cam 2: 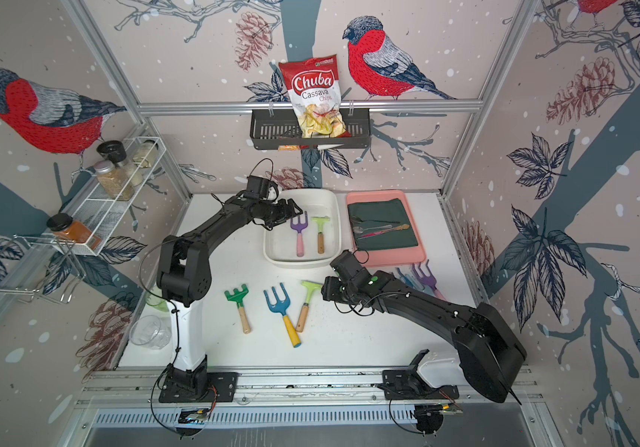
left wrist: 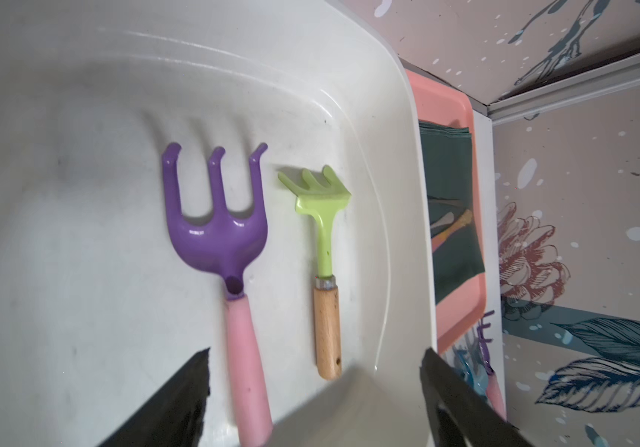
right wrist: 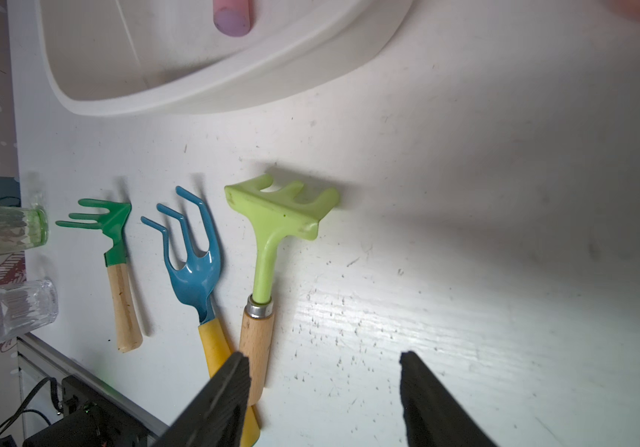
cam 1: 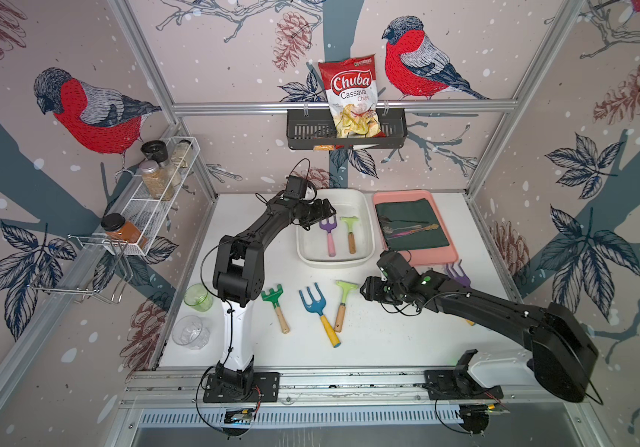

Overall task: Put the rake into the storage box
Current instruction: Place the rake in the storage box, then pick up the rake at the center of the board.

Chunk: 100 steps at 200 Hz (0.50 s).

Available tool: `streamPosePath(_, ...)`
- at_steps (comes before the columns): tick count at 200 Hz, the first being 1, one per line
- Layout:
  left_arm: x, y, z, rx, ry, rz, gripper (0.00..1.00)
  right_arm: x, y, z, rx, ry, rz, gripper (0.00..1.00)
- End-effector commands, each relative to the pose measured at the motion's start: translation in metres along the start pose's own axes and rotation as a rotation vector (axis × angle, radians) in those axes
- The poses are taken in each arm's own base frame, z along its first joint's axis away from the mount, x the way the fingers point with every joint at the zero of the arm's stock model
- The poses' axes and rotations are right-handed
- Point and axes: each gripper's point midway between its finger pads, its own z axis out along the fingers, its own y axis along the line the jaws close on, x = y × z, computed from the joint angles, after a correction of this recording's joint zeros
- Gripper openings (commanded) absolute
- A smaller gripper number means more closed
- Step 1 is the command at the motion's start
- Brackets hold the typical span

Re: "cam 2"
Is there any light green rake wooden handle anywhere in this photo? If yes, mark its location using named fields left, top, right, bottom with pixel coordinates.
left=296, top=280, right=323, bottom=333

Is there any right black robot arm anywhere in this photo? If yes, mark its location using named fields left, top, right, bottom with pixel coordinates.
left=322, top=250, right=527, bottom=403

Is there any pale spice jar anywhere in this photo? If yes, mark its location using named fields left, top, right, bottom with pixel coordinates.
left=132, top=140, right=158, bottom=169

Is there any small circuit board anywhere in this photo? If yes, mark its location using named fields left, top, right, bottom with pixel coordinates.
left=178, top=407, right=212, bottom=425

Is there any Chuba cassava chips bag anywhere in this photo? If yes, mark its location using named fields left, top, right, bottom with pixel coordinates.
left=279, top=55, right=350, bottom=138

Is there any dark green cloth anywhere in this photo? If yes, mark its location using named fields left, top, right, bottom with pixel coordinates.
left=347, top=199, right=419, bottom=251

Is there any black wall basket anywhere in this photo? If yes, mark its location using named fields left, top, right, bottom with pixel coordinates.
left=250, top=108, right=371, bottom=150

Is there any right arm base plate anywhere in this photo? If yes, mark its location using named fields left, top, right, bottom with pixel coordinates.
left=377, top=369, right=460, bottom=400

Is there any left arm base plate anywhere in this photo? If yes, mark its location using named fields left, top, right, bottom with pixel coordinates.
left=159, top=368, right=239, bottom=403

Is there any orange spice jar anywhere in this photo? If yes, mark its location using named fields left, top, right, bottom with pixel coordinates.
left=46, top=213, right=101, bottom=250

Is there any aluminium front rail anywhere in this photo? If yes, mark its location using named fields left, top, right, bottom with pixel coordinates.
left=76, top=365, right=539, bottom=409

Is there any dark green small rake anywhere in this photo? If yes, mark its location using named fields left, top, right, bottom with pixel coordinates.
left=224, top=284, right=251, bottom=335

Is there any white wire spice shelf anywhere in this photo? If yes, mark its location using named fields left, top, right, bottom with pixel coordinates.
left=62, top=136, right=167, bottom=255

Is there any pink tray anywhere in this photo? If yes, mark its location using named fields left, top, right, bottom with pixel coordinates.
left=345, top=190, right=427, bottom=266

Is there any wire hook rack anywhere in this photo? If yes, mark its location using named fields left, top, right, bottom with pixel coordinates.
left=0, top=235, right=87, bottom=305

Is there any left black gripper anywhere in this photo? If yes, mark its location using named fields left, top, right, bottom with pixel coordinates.
left=259, top=198, right=304, bottom=227

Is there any black lid spice jar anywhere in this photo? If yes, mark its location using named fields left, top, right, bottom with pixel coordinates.
left=96, top=140, right=129, bottom=168

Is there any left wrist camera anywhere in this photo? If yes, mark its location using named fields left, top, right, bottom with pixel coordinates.
left=244, top=175, right=279, bottom=201

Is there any blue fork yellow handle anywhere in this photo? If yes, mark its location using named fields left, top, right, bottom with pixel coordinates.
left=263, top=283, right=301, bottom=348
left=396, top=267, right=416, bottom=289

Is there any silver spoon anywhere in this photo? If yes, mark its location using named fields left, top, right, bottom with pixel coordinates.
left=352, top=223, right=395, bottom=235

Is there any iridescent knife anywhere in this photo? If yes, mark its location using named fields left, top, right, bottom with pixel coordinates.
left=359, top=223, right=411, bottom=240

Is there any clear plastic cup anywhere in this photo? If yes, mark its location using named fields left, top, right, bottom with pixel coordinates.
left=129, top=315, right=172, bottom=350

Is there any purple fork pink handle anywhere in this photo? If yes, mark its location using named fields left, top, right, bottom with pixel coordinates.
left=290, top=212, right=309, bottom=257

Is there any green plastic cup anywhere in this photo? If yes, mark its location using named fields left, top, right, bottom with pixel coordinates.
left=145, top=286, right=168, bottom=313

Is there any black spoon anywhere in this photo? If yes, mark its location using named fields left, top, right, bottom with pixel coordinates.
left=350, top=216, right=398, bottom=225

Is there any beige spice jar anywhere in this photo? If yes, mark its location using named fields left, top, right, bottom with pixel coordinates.
left=94, top=160, right=134, bottom=201

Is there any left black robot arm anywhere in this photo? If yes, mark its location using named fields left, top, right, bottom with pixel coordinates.
left=156, top=193, right=301, bottom=389

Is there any white storage box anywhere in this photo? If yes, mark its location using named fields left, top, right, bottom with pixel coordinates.
left=263, top=189, right=342, bottom=268

